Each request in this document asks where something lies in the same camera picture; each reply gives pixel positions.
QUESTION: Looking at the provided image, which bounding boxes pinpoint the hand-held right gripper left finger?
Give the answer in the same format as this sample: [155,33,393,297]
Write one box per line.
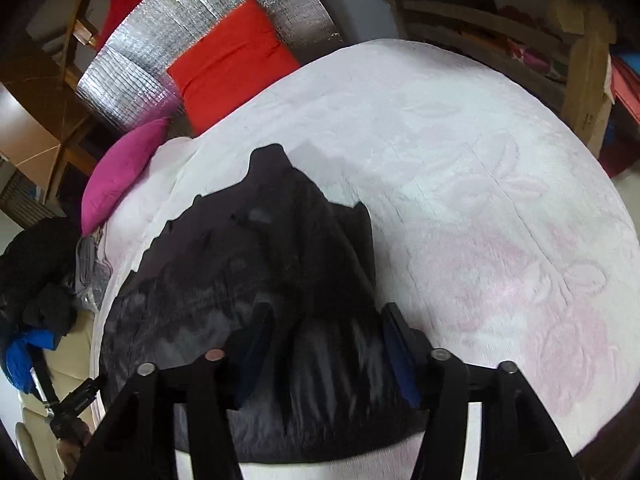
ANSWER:
[72,302,276,480]

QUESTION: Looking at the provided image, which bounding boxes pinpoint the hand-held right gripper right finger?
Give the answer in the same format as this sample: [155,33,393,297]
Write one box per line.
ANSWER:
[382,302,583,480]

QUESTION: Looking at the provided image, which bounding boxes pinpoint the dark quilted zip jacket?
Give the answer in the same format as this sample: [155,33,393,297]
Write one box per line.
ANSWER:
[97,144,436,463]

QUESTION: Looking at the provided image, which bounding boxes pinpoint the pile of dark clothes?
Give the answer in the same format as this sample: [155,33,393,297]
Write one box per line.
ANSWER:
[0,217,83,351]

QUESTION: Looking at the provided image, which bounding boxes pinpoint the person's left hand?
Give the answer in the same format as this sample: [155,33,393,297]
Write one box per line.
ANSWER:
[56,422,93,466]

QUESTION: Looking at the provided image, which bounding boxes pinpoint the beige leather sofa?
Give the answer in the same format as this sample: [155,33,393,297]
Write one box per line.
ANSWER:
[15,310,101,480]

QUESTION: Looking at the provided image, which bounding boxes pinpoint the blue jacket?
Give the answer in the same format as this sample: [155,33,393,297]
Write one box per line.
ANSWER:
[0,329,58,395]

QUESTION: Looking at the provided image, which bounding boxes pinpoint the grey garment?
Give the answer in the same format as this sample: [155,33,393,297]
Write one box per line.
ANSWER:
[72,235,113,311]

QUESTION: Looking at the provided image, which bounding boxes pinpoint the white embossed bed blanket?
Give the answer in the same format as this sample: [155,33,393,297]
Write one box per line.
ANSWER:
[90,39,640,480]

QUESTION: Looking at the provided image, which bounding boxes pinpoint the magenta pillow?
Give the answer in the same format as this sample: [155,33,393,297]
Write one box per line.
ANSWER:
[81,116,173,236]

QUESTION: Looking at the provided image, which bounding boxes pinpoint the brown wooden pillar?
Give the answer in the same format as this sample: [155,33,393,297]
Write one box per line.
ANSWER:
[0,55,96,201]

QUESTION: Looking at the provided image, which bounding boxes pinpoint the red pillow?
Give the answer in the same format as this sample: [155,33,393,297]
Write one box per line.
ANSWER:
[166,0,302,137]

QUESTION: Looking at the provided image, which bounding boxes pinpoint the red floor mat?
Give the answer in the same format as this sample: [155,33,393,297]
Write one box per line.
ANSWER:
[597,125,640,178]

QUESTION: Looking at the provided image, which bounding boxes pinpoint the silver foil insulation sheet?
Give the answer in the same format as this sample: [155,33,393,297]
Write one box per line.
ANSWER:
[76,0,346,133]

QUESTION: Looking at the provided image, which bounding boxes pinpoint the rough wooden table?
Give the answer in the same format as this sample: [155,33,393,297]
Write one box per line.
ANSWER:
[320,0,621,156]

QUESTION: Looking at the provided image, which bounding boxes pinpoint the stack of folded cloths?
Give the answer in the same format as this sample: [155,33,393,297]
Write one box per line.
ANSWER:
[607,50,640,126]

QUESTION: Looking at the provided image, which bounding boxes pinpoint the wooden stair railing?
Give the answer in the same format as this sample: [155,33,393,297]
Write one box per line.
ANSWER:
[60,0,121,51]

